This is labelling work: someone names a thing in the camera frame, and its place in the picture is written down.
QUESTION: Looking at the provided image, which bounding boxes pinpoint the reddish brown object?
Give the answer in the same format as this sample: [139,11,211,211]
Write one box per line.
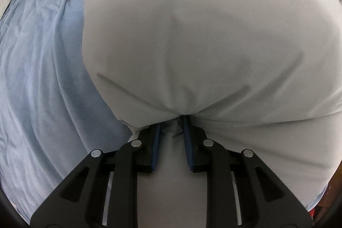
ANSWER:
[317,181,338,216]

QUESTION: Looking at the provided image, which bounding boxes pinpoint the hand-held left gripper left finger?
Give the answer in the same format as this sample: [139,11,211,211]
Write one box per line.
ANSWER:
[30,122,162,228]

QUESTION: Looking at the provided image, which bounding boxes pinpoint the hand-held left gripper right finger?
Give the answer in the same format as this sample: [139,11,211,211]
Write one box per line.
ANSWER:
[182,115,313,228]

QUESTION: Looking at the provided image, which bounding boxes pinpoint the blue bed blanket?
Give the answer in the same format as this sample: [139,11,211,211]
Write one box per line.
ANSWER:
[0,0,330,218]

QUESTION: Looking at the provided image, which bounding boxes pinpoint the white pillow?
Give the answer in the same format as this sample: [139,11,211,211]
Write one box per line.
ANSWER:
[81,0,342,228]

